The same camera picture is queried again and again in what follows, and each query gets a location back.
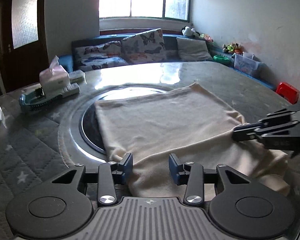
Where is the white remote control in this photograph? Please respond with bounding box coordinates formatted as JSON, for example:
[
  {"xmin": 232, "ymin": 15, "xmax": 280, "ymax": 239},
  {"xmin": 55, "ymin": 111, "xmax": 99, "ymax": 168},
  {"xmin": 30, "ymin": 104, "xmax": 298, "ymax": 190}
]
[{"xmin": 61, "ymin": 83, "xmax": 80, "ymax": 98}]

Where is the right butterfly pillow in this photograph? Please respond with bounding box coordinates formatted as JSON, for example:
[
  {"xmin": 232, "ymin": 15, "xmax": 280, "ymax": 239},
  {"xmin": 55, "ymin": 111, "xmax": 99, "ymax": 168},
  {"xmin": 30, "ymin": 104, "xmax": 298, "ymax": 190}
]
[{"xmin": 121, "ymin": 28, "xmax": 167, "ymax": 64}]

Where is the dark wooden door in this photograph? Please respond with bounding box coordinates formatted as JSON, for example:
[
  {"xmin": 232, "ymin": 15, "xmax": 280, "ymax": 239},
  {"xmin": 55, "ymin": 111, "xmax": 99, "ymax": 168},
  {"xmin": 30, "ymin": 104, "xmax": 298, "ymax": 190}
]
[{"xmin": 0, "ymin": 0, "xmax": 49, "ymax": 92}]

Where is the cream beige garment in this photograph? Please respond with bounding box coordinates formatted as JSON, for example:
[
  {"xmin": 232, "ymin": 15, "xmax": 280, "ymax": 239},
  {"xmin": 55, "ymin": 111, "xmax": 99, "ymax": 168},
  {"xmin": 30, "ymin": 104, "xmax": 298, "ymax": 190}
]
[{"xmin": 94, "ymin": 82, "xmax": 291, "ymax": 198}]

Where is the teal black basket tool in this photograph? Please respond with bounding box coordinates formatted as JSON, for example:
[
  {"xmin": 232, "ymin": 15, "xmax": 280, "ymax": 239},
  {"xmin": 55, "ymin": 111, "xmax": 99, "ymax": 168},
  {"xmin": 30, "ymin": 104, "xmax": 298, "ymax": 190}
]
[{"xmin": 19, "ymin": 88, "xmax": 63, "ymax": 113}]

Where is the round black induction plate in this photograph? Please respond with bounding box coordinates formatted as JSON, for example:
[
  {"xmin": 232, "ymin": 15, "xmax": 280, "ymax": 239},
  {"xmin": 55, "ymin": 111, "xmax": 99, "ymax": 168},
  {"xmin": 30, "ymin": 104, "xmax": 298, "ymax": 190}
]
[{"xmin": 58, "ymin": 84, "xmax": 175, "ymax": 167}]

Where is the left butterfly pillow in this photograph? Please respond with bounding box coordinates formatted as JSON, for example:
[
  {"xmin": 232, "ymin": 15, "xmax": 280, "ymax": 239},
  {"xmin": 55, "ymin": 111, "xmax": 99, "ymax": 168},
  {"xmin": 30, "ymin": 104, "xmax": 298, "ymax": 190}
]
[{"xmin": 74, "ymin": 41, "xmax": 129, "ymax": 72}]

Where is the grey quilted star tablecloth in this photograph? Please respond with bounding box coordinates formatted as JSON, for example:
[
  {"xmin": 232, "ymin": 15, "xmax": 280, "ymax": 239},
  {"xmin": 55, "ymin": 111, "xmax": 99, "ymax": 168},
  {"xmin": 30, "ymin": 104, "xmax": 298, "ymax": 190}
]
[{"xmin": 0, "ymin": 62, "xmax": 300, "ymax": 239}]

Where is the red plastic stool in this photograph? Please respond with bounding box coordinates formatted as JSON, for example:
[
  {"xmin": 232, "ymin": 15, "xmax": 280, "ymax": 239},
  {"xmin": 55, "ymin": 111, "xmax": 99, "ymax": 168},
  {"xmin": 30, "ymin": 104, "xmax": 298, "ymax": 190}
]
[{"xmin": 276, "ymin": 82, "xmax": 300, "ymax": 104}]

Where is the grey cushion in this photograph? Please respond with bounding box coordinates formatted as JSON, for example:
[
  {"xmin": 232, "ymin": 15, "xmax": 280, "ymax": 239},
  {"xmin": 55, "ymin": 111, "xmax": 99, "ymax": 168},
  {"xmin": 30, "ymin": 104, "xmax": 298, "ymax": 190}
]
[{"xmin": 176, "ymin": 37, "xmax": 213, "ymax": 61}]

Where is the stuffed toys pile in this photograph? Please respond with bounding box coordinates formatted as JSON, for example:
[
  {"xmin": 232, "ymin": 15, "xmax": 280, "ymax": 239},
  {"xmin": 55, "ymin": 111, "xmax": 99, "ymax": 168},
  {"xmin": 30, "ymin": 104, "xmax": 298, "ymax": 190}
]
[{"xmin": 222, "ymin": 43, "xmax": 243, "ymax": 55}]

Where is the clear plastic storage box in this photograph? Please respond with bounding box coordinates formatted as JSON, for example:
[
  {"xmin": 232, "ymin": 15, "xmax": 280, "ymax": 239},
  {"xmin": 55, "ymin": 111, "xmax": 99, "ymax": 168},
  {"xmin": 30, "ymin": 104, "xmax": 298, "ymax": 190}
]
[{"xmin": 234, "ymin": 54, "xmax": 263, "ymax": 77}]

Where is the green packet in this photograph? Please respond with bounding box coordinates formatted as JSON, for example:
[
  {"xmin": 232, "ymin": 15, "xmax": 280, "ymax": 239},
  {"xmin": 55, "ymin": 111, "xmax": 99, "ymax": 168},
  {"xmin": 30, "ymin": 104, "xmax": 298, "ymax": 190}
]
[{"xmin": 69, "ymin": 70, "xmax": 85, "ymax": 83}]

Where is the blue corner sofa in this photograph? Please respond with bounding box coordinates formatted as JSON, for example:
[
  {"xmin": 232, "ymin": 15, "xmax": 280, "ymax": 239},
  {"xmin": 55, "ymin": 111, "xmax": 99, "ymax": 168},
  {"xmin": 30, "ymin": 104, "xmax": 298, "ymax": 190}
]
[{"xmin": 58, "ymin": 32, "xmax": 277, "ymax": 91}]

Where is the white tissue box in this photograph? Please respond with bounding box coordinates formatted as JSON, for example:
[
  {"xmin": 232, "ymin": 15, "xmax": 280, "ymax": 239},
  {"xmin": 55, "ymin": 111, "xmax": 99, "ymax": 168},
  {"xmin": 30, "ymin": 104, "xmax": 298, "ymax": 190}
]
[{"xmin": 39, "ymin": 56, "xmax": 70, "ymax": 96}]

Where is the butterfly pillow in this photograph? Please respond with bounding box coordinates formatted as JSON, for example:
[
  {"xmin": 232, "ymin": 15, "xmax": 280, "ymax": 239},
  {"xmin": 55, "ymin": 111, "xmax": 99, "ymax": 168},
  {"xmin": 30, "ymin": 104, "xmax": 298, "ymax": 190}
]
[
  {"xmin": 121, "ymin": 28, "xmax": 167, "ymax": 64},
  {"xmin": 74, "ymin": 41, "xmax": 129, "ymax": 72}
]

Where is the panda plush toy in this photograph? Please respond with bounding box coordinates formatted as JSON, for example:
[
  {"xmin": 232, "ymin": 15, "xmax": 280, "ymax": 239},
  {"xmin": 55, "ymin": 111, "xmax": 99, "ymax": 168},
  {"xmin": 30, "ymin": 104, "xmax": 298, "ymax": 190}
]
[{"xmin": 181, "ymin": 26, "xmax": 200, "ymax": 38}]

